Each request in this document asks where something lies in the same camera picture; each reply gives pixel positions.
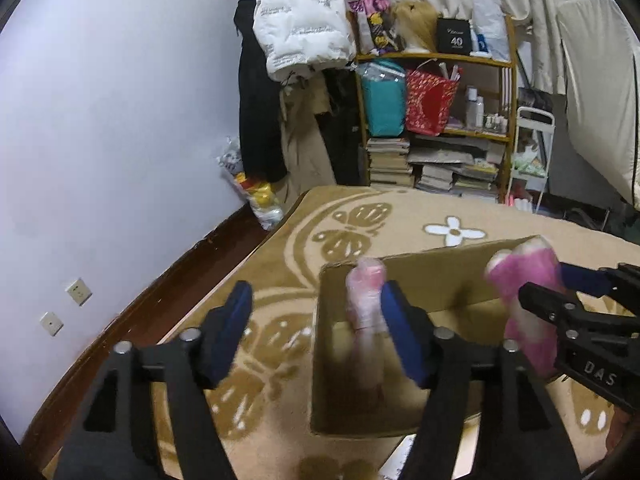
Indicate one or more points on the large wall socket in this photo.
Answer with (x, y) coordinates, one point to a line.
(79, 291)

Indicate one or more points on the clear bag of toys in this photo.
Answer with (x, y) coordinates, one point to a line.
(255, 195)

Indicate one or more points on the white fabric light panel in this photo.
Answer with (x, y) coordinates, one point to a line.
(600, 85)

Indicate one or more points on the teal bag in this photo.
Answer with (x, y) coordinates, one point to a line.
(384, 102)

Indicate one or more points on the beige hanging garment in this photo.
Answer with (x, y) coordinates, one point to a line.
(305, 140)

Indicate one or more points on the short white bottle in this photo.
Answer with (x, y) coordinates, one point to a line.
(480, 112)

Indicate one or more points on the white puffer jacket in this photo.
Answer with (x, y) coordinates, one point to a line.
(300, 20)

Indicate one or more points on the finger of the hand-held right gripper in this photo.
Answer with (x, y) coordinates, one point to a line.
(582, 280)
(545, 302)

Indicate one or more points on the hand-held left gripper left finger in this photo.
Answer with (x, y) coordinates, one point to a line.
(237, 320)

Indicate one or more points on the blonde wig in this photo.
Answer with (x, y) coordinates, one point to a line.
(417, 22)

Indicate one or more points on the pale pink soft cloth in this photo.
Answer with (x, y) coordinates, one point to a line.
(366, 285)

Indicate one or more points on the black box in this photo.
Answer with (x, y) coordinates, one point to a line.
(454, 37)

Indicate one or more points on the black hanging garment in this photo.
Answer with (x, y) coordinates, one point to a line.
(345, 125)

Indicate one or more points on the white metal cart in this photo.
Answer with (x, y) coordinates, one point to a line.
(535, 115)

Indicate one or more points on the white plastic bag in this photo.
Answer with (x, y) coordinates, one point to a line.
(490, 20)

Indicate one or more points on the tall white bottle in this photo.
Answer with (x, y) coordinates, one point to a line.
(471, 107)

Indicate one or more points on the red patterned bag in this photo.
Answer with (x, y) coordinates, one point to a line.
(430, 105)

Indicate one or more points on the brown cardboard box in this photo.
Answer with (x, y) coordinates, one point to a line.
(450, 280)

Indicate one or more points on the wooden shelf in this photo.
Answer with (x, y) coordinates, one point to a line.
(507, 125)

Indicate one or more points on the black hanging coat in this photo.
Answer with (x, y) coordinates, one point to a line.
(255, 110)

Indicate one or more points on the small wall socket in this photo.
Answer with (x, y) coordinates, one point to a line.
(52, 323)

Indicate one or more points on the beige patterned blanket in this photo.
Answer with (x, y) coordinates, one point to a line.
(310, 230)

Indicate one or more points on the pile of books and papers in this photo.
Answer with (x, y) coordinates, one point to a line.
(455, 170)

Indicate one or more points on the white paper sheet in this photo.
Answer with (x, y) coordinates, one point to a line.
(397, 457)

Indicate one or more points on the stack of books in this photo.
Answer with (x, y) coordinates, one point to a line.
(389, 162)

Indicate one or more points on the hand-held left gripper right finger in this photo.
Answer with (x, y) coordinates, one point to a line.
(400, 330)

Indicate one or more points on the person's right hand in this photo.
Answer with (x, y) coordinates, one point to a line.
(617, 432)

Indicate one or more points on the colourful printed cloth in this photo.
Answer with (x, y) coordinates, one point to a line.
(372, 20)

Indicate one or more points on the pale green packet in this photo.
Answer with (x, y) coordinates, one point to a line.
(527, 165)

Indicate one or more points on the row of small jars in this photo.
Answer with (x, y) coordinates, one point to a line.
(495, 121)

